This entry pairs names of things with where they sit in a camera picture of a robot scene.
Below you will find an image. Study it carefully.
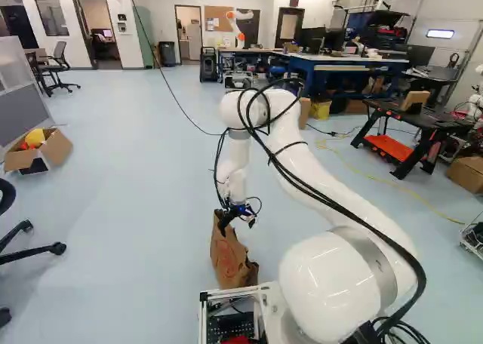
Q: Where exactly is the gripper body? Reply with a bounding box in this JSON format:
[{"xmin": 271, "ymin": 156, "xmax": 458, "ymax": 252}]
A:
[{"xmin": 226, "ymin": 204, "xmax": 253, "ymax": 219}]

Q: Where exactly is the brown paper grocery bag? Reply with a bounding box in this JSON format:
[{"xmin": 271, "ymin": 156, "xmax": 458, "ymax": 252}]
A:
[{"xmin": 209, "ymin": 207, "xmax": 260, "ymax": 290}]

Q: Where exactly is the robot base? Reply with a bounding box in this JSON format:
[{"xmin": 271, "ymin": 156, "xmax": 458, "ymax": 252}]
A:
[{"xmin": 198, "ymin": 281, "xmax": 290, "ymax": 344}]

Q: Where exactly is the blue workbench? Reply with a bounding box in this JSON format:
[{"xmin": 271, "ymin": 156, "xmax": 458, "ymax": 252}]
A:
[{"xmin": 287, "ymin": 51, "xmax": 411, "ymax": 100}]

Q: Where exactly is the black folding workbench orange tray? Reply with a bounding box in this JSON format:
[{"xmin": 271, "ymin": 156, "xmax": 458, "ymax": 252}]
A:
[{"xmin": 349, "ymin": 90, "xmax": 477, "ymax": 181}]

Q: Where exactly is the open cardboard box with toys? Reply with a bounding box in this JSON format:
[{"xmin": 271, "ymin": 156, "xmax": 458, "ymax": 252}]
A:
[{"xmin": 3, "ymin": 127, "xmax": 74, "ymax": 177}]

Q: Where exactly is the black office chair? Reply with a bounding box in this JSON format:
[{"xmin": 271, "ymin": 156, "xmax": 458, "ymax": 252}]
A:
[{"xmin": 0, "ymin": 177, "xmax": 68, "ymax": 328}]

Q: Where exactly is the closed cardboard box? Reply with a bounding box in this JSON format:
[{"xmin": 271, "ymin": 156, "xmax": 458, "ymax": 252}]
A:
[{"xmin": 445, "ymin": 155, "xmax": 483, "ymax": 195}]

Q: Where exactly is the grey mesh office chair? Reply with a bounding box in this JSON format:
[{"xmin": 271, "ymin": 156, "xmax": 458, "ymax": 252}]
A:
[{"xmin": 34, "ymin": 41, "xmax": 82, "ymax": 98}]

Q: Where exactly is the grey partition panel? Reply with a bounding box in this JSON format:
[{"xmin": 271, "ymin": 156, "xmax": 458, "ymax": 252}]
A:
[{"xmin": 0, "ymin": 35, "xmax": 52, "ymax": 148}]

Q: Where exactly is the yellow floor cable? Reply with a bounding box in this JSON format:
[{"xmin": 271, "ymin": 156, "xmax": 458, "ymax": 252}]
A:
[{"xmin": 314, "ymin": 135, "xmax": 467, "ymax": 225}]

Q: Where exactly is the black hanging cable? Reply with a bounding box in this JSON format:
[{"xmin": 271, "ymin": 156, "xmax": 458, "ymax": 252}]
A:
[{"xmin": 125, "ymin": 0, "xmax": 228, "ymax": 137}]

